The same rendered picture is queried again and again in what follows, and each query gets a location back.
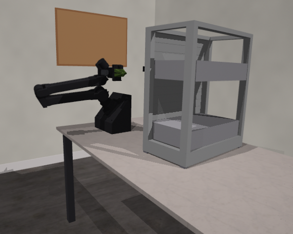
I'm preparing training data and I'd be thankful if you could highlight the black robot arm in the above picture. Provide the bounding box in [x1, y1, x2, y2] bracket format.
[34, 58, 119, 115]

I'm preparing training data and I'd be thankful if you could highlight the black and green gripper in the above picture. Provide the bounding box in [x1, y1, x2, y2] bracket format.
[112, 64, 127, 81]

